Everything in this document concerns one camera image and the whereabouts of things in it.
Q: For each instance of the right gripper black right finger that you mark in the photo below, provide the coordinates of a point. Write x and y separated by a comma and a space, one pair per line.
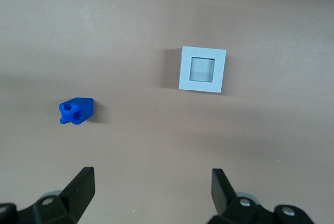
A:
221, 192

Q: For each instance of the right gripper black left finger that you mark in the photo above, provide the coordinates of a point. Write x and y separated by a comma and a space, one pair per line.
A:
75, 195

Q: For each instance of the blue plastic insert part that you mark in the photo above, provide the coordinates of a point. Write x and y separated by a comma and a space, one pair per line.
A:
84, 109

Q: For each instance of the gray square base block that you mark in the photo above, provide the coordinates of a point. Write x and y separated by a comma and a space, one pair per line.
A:
185, 72

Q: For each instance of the brown table cover sheet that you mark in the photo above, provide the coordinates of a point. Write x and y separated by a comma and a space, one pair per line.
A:
156, 12

